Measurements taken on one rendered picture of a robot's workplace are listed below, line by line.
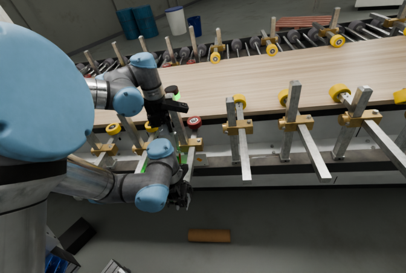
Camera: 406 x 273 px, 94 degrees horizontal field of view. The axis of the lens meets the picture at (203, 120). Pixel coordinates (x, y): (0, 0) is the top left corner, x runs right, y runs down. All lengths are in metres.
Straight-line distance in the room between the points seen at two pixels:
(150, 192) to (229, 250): 1.18
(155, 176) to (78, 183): 0.17
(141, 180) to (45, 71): 0.38
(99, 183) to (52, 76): 0.34
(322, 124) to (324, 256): 0.86
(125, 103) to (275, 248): 1.40
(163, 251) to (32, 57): 1.60
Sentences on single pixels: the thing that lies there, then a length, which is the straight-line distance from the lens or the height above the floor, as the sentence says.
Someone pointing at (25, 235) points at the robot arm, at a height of 1.41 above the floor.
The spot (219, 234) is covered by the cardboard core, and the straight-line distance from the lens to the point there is 1.56.
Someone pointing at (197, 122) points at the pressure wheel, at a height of 0.91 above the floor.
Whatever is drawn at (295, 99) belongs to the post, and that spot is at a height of 1.08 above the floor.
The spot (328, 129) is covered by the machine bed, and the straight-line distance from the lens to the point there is 1.32.
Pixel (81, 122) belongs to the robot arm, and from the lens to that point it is 0.22.
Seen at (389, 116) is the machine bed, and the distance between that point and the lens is 1.42.
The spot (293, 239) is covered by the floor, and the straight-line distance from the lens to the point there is 1.66.
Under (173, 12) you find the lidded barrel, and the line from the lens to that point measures 6.37.
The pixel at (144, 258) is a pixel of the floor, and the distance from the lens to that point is 1.75.
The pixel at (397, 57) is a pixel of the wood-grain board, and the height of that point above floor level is 0.90.
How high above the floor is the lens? 1.55
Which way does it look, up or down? 39 degrees down
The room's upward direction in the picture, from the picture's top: 13 degrees counter-clockwise
